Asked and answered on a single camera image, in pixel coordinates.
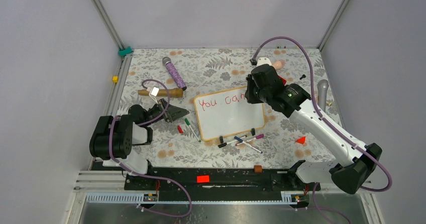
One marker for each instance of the teal corner clamp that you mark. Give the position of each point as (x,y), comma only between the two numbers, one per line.
(125,52)

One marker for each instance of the pink toy microphone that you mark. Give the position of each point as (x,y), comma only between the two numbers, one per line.
(279,64)

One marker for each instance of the red rectangular plastic box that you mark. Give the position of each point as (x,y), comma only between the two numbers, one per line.
(283,80)

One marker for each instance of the silver toy microphone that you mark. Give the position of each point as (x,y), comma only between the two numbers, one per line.
(322,88)

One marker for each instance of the red marker cap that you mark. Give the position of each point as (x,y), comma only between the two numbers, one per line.
(180,129)

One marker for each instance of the green capped whiteboard marker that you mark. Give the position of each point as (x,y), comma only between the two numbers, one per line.
(192,129)

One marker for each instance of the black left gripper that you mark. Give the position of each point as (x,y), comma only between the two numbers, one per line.
(174,113)

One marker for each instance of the blue capped whiteboard marker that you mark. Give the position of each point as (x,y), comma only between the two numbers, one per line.
(249,145)

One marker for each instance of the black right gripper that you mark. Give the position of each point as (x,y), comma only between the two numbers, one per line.
(250,98)

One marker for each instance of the red tape label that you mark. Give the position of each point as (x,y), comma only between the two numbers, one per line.
(203,179)

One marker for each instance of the brown cylinder block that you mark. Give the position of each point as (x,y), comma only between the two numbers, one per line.
(258,169)

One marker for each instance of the black capped whiteboard marker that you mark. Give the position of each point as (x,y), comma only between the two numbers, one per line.
(232,142)

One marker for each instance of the red triangular block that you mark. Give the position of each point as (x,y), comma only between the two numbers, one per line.
(301,140)

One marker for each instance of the yellow framed whiteboard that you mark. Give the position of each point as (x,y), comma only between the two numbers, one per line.
(227,113)

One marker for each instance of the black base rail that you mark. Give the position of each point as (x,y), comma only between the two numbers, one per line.
(179,184)

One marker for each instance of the purple glitter toy microphone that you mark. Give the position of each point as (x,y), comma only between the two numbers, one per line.
(174,73)

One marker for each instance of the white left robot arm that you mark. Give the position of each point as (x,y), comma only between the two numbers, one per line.
(113,139)

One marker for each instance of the magenta capped whiteboard marker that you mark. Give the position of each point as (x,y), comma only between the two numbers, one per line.
(252,139)

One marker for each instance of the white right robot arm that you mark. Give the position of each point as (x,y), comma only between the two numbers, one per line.
(354,160)

